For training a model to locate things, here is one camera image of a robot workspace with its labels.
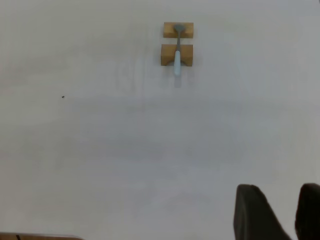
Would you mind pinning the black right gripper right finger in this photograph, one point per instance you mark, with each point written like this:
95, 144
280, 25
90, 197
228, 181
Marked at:
310, 212

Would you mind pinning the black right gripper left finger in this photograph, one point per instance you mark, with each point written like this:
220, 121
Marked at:
252, 217

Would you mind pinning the arched wooden block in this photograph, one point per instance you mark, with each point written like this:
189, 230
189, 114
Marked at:
167, 53

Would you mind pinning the flat rectangular wooden block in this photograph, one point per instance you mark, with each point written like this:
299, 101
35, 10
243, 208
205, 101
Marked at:
168, 31

